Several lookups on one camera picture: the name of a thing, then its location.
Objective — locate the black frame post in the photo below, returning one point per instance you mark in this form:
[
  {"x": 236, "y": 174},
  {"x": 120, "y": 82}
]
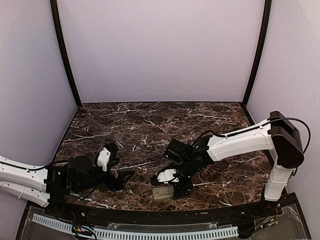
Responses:
[
  {"x": 258, "y": 53},
  {"x": 63, "y": 52}
]

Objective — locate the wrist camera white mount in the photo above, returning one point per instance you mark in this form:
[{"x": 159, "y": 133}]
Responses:
[
  {"x": 109, "y": 151},
  {"x": 166, "y": 176}
]

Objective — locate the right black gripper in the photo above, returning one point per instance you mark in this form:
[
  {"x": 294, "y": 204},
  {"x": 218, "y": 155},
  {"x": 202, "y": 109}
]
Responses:
[{"x": 178, "y": 193}]

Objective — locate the right black frame post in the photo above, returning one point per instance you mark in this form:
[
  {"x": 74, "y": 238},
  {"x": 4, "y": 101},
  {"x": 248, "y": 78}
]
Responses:
[{"x": 258, "y": 53}]

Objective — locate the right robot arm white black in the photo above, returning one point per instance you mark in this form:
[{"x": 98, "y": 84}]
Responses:
[{"x": 274, "y": 133}]

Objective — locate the black front rail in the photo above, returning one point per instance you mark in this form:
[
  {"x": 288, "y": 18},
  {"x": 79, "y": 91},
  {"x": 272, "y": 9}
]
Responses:
[{"x": 239, "y": 214}]

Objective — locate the left black frame post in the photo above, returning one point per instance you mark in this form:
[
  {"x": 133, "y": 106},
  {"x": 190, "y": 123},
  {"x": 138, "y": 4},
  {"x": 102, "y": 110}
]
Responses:
[{"x": 63, "y": 52}]

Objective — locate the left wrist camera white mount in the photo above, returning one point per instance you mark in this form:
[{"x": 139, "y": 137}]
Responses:
[{"x": 109, "y": 151}]

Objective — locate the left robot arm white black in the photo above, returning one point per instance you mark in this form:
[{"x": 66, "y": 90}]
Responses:
[{"x": 45, "y": 184}]

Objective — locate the white slotted cable duct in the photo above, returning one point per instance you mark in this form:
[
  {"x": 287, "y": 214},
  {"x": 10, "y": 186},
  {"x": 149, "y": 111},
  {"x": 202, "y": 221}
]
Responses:
[{"x": 100, "y": 233}]

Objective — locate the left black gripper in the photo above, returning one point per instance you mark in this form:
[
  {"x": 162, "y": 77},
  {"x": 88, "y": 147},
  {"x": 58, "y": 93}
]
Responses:
[{"x": 119, "y": 183}]

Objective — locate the white remote control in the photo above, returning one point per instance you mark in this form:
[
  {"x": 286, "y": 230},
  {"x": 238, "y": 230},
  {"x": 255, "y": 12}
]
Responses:
[{"x": 162, "y": 193}]

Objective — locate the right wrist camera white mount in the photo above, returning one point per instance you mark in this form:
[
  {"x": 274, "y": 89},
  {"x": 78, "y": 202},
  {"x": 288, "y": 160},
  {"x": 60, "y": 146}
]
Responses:
[{"x": 166, "y": 176}]

